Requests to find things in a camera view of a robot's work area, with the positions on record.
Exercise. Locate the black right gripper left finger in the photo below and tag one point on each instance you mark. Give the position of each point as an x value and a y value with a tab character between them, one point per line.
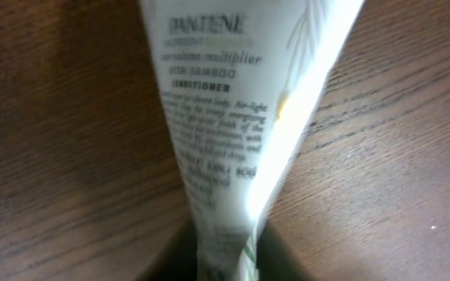
178	259

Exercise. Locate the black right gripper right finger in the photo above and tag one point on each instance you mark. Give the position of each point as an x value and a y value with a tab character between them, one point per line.
276	262

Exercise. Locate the white conditioner tube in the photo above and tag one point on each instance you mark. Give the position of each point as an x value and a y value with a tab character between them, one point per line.
239	80

